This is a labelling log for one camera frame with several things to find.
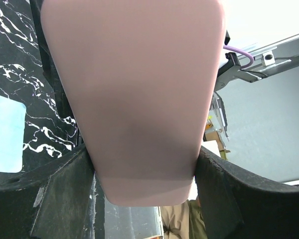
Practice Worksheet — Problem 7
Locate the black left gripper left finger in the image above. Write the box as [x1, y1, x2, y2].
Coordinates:
[0, 144, 94, 239]

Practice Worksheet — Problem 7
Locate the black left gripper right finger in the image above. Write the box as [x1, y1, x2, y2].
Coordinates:
[195, 147, 299, 239]

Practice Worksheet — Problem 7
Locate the light blue cleaning cloth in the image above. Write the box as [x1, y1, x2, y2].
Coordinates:
[0, 96, 26, 173]

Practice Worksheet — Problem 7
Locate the pink glasses case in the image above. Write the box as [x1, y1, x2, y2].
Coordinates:
[41, 0, 226, 207]

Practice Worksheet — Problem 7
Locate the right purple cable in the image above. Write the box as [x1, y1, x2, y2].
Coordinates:
[223, 44, 255, 70]

